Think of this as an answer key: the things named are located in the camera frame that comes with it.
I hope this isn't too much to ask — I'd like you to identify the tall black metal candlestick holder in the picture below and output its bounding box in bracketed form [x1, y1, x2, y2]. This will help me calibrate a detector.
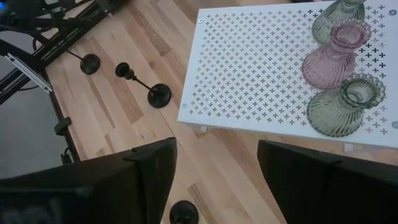
[63, 48, 101, 76]

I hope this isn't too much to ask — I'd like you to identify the white perforated metal shelf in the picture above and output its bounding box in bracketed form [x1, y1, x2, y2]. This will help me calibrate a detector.
[177, 0, 398, 149]

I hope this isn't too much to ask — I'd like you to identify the black aluminium table frame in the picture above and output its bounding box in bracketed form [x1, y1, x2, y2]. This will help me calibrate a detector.
[0, 0, 125, 166]

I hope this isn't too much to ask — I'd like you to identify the silver metal bracket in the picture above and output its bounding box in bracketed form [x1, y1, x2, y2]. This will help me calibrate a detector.
[5, 53, 53, 93]

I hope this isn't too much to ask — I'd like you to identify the green glass candle holder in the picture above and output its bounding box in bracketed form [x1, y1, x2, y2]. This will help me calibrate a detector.
[306, 73, 387, 138]

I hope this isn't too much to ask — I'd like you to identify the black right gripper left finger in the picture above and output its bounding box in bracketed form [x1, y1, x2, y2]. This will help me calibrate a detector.
[0, 138, 178, 224]

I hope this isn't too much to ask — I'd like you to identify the grey clear glass candle holder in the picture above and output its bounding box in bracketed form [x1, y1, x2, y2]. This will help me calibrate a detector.
[312, 0, 367, 46]

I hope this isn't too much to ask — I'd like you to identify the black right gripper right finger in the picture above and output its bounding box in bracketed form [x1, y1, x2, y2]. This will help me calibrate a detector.
[257, 139, 398, 224]

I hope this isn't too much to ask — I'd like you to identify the pink glass candle holder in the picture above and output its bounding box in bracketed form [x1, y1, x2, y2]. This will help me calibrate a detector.
[300, 18, 373, 91]

